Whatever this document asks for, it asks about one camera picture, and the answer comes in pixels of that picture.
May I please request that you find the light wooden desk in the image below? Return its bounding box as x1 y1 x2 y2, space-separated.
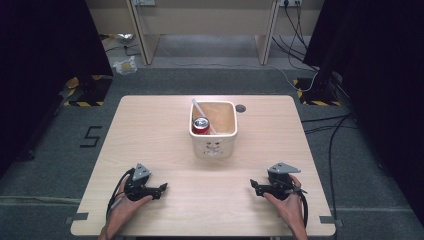
84 0 326 67

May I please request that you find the black curtain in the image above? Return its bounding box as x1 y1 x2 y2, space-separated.
0 0 114 179
302 0 424 229

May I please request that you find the red soda can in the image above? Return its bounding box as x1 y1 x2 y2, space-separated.
191 116 212 136

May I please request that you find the thin black floor cable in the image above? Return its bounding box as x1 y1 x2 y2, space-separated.
105 42 142 57

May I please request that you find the long black floor cable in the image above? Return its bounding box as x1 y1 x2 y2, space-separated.
300 112 359 240

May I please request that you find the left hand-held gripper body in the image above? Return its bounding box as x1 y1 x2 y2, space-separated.
123 162 162 202

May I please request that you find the crumpled silver foil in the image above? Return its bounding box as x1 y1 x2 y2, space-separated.
114 32 135 44

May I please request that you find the person's right hand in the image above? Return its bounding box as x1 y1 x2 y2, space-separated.
262 174 306 232

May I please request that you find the hand-held gripper cable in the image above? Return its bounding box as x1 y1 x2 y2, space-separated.
293 186 310 229
105 167 136 222

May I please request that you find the white straw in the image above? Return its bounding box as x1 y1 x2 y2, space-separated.
191 98 218 136

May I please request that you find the black stand base hazard tape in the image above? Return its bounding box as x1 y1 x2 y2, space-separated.
292 77 343 107
62 74 114 108

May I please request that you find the left hand-held gripper cable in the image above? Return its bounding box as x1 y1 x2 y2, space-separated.
105 167 136 222

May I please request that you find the right hand-held gripper cable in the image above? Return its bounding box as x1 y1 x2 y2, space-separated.
293 186 310 229

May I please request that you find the person's left hand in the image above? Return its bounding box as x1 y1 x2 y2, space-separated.
105 176 154 234

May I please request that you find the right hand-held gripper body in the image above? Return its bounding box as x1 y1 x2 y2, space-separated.
265 162 308 202

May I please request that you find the white square bin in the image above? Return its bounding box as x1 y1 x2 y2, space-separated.
188 100 239 160

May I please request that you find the grey tape strip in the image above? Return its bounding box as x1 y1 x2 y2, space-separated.
318 215 344 228
64 212 90 225

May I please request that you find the black floor cable bundle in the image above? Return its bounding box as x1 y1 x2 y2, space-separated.
270 2 319 73

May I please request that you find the clear plastic bag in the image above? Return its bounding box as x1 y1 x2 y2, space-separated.
112 55 139 77

